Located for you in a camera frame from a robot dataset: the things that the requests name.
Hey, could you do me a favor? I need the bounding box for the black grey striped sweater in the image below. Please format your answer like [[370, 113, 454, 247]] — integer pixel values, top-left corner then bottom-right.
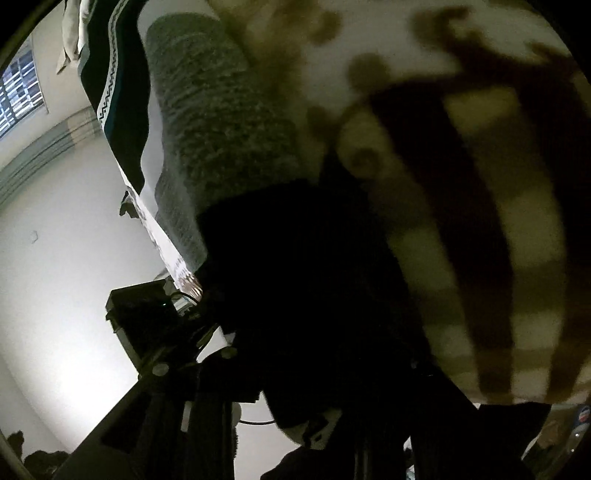
[[79, 1, 473, 439]]

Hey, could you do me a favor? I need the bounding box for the green curtain left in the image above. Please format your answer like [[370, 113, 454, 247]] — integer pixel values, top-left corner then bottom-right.
[[1, 107, 102, 208]]

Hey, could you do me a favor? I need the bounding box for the window with metal grille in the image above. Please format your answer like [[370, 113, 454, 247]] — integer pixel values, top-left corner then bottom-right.
[[0, 41, 44, 137]]

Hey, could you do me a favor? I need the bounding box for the beige folded garment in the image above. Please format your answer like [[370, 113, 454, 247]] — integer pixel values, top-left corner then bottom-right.
[[55, 0, 95, 75]]

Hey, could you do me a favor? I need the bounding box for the floral bed blanket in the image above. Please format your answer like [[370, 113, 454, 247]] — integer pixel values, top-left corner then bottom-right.
[[117, 0, 591, 407]]

